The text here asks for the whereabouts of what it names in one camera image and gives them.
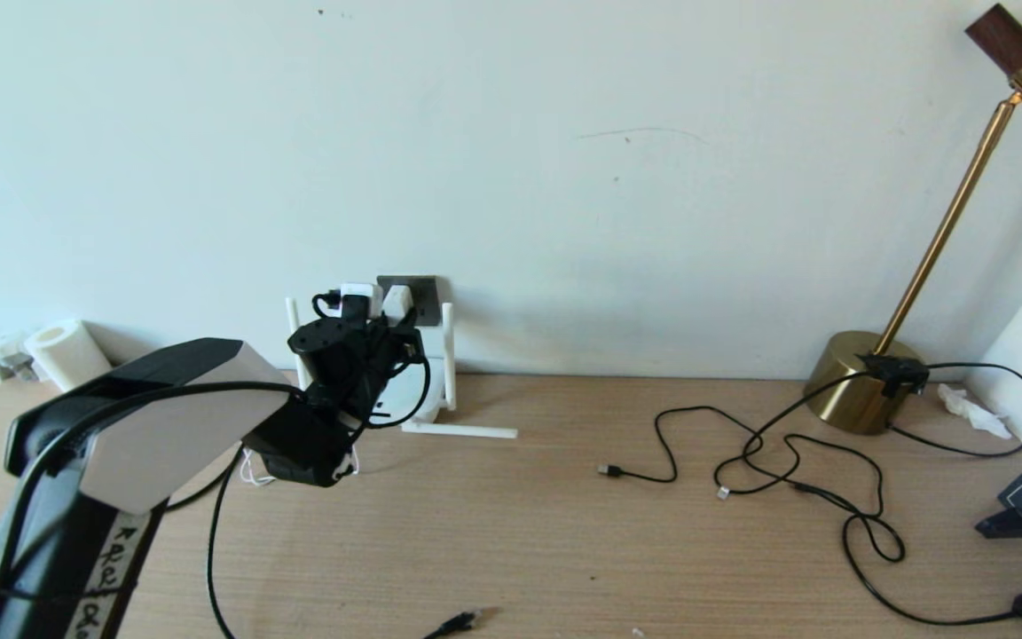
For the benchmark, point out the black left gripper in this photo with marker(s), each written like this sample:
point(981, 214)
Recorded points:
point(380, 368)

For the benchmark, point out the white power adapter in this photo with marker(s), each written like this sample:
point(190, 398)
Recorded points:
point(397, 303)

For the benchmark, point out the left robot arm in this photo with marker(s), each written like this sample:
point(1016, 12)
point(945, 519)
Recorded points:
point(156, 426)

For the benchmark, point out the white router with antennas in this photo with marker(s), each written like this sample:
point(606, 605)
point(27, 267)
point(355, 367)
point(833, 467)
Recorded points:
point(448, 355)

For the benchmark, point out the white toilet paper roll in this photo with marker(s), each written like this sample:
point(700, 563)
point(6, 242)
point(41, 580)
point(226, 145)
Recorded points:
point(67, 355)

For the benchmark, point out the small clear container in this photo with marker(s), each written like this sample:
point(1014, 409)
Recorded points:
point(7, 351)

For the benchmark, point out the gold desk lamp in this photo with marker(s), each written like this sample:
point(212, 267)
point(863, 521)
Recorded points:
point(848, 382)

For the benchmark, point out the crumpled white tissue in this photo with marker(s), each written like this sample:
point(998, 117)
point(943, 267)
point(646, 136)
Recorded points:
point(972, 413)

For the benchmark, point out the grey wall socket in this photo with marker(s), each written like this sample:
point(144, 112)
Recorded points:
point(427, 297)

